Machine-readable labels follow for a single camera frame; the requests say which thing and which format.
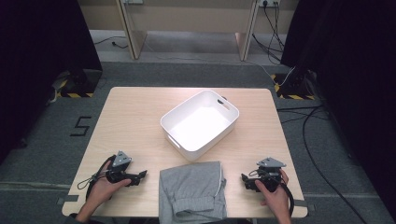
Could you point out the person's left hand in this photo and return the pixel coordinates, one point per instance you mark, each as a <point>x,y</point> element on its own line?
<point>102,189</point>

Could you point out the white wall socket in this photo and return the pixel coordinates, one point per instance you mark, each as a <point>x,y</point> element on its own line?
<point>269,2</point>

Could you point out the white power strip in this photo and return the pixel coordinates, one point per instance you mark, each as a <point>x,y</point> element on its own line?
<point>133,1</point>

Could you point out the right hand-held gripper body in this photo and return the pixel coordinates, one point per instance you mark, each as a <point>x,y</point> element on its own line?
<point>270,174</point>

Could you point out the grey floor tape strip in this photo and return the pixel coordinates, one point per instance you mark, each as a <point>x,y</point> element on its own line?
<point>303,205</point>

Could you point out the black stand base striped tape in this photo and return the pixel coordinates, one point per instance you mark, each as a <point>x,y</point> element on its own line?
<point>294,85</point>
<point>79,84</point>

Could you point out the black curtain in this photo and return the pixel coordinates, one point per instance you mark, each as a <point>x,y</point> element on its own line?
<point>351,77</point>
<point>37,62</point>

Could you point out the person's right hand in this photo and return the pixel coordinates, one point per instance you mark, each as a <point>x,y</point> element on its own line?
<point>277,199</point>

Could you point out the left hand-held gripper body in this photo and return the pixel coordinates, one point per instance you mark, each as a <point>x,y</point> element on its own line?
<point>120,168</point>

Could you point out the white plastic basket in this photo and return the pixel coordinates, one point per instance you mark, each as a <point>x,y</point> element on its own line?
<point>199,127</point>

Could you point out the grey pants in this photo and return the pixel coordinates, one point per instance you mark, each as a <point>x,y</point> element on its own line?
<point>190,189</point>

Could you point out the beige wooden desk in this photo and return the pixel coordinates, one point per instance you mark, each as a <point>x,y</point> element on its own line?
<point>193,18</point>

